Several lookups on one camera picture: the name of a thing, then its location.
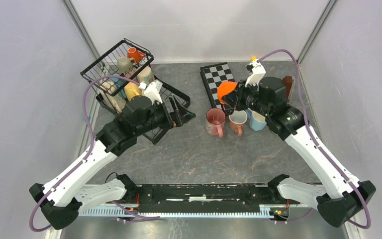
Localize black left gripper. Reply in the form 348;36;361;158
135;94;195;136

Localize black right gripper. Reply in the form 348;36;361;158
222;79;271;117

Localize orange cup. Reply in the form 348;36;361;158
217;81;238;104

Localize salmon pink mug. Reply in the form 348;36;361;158
229;111;248;136

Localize pink floral mug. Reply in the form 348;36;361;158
205;108;226;137

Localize light blue mug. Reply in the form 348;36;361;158
246;109;267;131

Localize tan tall cup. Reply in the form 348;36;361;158
137;66;155;85

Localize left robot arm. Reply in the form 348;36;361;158
29;96;196;232

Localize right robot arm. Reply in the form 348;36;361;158
217;77;376;228

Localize black dish rack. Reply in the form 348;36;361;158
95;78;190;151

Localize cream mug in rack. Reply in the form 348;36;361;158
100;81;126;113

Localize black white chessboard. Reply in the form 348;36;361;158
200;62;235;110

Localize brown wedge object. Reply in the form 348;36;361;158
282;76;294;103

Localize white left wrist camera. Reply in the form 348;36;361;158
139;80;163;104

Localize black wire basket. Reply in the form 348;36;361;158
80;38;154;102

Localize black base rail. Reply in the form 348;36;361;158
104;183;301;214

